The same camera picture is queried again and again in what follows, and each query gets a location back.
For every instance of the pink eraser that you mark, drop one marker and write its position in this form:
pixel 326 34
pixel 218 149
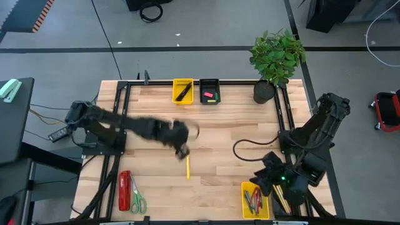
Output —
pixel 208 94

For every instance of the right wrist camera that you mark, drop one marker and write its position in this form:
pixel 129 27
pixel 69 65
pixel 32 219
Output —
pixel 272 160

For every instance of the black aluminium table frame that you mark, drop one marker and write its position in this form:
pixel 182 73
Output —
pixel 237 82

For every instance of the mint green stapler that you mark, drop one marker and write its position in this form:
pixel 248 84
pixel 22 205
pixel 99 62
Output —
pixel 9 90

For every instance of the black mesh plastic bin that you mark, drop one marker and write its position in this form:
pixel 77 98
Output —
pixel 203 83
pixel 275 210

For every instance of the yellow mesh plastic bin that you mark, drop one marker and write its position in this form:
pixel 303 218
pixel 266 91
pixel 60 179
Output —
pixel 176 82
pixel 247 215

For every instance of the red stapler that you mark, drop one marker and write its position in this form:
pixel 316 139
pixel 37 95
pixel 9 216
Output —
pixel 124 190

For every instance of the black mat orange stripes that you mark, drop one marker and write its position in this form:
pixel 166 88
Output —
pixel 25 15

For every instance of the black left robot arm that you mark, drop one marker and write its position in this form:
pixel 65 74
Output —
pixel 125 122

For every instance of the dark green crayon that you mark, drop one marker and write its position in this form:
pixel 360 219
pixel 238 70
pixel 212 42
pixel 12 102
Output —
pixel 252 201

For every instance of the black pen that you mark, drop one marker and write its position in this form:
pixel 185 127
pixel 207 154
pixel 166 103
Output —
pixel 184 92
pixel 186 89

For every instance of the yellow marker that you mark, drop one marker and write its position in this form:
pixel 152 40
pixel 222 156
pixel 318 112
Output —
pixel 187 168

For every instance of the red and black cart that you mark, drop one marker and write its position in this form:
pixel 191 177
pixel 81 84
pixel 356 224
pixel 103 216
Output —
pixel 387 112

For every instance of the black power adapter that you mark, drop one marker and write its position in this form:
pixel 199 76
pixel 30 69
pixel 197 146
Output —
pixel 59 134

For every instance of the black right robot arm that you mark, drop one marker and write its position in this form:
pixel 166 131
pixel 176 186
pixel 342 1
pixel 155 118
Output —
pixel 325 118

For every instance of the green potted plant black pot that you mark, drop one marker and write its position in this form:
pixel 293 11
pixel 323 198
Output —
pixel 276 56

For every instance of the black side table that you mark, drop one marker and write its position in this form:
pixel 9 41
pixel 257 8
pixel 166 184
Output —
pixel 15 131

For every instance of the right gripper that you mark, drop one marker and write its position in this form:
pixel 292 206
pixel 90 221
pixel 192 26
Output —
pixel 293 187

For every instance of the black box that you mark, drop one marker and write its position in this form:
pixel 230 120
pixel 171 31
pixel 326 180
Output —
pixel 134 3

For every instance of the black cabinet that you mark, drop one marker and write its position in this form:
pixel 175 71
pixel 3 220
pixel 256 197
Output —
pixel 328 14

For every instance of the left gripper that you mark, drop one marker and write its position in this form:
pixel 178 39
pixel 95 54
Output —
pixel 179 134

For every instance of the black clamp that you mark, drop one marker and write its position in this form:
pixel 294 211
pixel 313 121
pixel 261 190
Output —
pixel 146 78

